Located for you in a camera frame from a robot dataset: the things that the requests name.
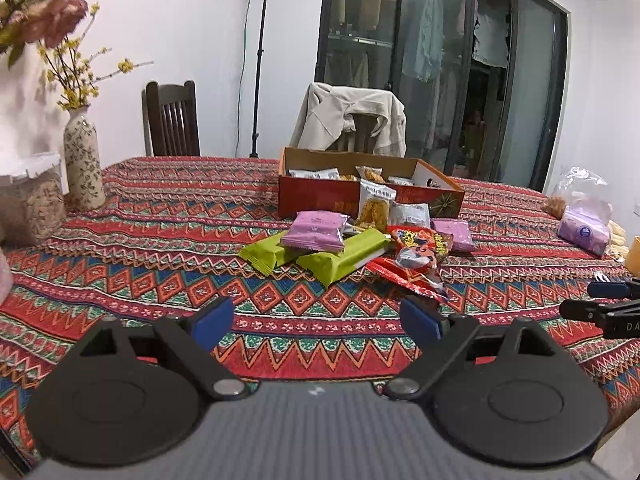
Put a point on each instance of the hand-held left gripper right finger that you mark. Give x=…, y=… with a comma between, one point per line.
x=420, y=322

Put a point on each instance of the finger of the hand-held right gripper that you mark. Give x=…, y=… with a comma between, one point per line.
x=607, y=289
x=585, y=309

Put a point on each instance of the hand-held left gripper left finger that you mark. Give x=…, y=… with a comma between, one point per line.
x=212, y=325

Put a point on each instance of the plain red snack packet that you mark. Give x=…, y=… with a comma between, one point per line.
x=400, y=277

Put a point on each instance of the red yellow printed snack packet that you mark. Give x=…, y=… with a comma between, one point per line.
x=422, y=247

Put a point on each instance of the green snack packet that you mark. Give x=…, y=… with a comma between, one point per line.
x=340, y=260
x=262, y=255

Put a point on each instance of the purple snack packet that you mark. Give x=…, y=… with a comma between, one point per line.
x=315, y=227
x=455, y=235

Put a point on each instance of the white snack packet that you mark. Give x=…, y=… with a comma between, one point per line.
x=401, y=181
x=312, y=175
x=410, y=215

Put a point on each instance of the clear packet of yellow crisps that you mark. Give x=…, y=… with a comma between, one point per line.
x=371, y=174
x=375, y=210

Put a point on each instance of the red cardboard box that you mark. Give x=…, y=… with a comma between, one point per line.
x=320, y=200

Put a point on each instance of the small black white wrapper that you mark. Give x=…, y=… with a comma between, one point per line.
x=600, y=277

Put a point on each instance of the glass cup of tea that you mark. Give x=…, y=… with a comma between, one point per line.
x=634, y=257

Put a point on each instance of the pale yellow bag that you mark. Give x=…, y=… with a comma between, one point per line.
x=616, y=242

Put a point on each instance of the purple tissue pack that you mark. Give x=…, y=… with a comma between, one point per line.
x=582, y=230

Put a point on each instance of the clear plastic bag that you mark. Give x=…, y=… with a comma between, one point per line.
x=580, y=182

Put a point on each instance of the brown wooden chair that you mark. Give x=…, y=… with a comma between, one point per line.
x=365, y=135

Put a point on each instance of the small floral ceramic vase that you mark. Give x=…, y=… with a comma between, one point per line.
x=84, y=165

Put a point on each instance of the dark wooden chair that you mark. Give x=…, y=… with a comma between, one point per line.
x=172, y=120

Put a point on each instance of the large pink ceramic vase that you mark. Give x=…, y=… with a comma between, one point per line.
x=4, y=275

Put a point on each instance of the clear container of seeds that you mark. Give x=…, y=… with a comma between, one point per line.
x=32, y=205

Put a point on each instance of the dark framed sliding glass door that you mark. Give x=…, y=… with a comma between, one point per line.
x=530, y=85

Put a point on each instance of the beige jacket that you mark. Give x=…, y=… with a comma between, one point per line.
x=325, y=115

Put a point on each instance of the studio light on stand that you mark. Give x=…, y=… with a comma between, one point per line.
x=262, y=60

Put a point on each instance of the yellow flower sprigs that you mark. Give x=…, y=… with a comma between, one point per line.
x=75, y=85

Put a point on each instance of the hanging white garment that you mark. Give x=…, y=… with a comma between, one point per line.
x=492, y=35

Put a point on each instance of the hanging light blue shirt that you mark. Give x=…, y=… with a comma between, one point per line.
x=425, y=35

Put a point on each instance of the dried pink roses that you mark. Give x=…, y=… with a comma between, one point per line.
x=55, y=15

